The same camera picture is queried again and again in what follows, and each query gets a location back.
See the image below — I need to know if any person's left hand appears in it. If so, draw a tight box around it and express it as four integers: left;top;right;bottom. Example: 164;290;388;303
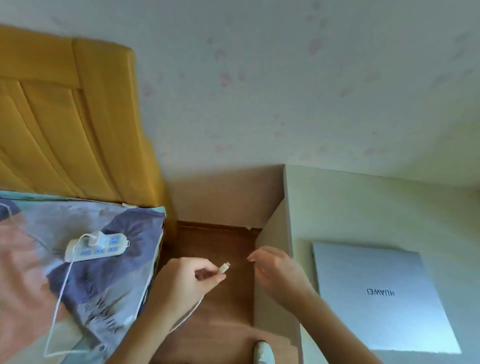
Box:
153;257;228;314

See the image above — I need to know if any person's right hand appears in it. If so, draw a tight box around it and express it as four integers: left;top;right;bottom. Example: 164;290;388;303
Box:
247;245;320;301

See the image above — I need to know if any white charging cable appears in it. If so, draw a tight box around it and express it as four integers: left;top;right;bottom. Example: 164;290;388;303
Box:
43;232;232;358

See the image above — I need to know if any person's right forearm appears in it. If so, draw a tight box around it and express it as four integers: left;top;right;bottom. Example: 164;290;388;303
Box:
294;287;385;364

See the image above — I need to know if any person's left forearm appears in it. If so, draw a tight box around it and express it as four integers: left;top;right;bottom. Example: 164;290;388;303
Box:
107;298;190;364

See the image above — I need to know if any white desk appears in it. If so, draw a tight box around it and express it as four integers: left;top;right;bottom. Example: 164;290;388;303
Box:
253;164;480;364

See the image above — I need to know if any white slipper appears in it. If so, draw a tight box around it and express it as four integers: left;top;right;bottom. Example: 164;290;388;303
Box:
253;339;277;364

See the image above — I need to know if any blue grey patterned pillow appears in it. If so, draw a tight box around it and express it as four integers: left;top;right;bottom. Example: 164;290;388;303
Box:
0;189;167;364

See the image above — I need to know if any white power strip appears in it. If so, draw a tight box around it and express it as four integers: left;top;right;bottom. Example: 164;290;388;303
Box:
64;232;131;263

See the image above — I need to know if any silver laptop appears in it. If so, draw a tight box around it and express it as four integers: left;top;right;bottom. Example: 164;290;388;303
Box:
312;241;462;355

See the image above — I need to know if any pink blanket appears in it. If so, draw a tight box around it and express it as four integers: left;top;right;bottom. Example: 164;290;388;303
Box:
0;220;74;355

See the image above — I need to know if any yellow padded headboard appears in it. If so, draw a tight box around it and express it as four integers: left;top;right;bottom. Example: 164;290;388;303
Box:
0;24;177;226

